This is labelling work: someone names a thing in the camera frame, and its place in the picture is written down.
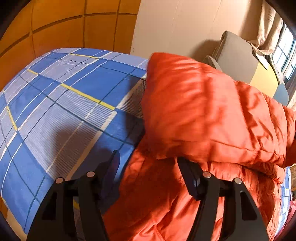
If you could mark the barred window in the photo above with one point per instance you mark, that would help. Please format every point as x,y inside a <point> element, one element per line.
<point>284,54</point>

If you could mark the grey yellow blue headboard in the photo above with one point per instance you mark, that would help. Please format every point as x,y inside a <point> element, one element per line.
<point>243,62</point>

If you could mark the blue plaid bed sheet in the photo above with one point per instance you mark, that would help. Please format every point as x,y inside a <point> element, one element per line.
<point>62,115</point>

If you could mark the grey bed side rail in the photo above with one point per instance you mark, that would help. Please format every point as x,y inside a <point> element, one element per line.
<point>211,62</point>

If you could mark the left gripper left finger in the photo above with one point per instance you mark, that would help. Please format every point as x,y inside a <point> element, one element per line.
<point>55,220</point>

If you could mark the wooden wardrobe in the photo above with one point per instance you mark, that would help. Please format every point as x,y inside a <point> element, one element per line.
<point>30,29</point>

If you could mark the orange puffer jacket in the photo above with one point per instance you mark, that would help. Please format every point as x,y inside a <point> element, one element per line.
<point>228,127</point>

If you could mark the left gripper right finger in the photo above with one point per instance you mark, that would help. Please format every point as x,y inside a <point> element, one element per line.
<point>241,217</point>

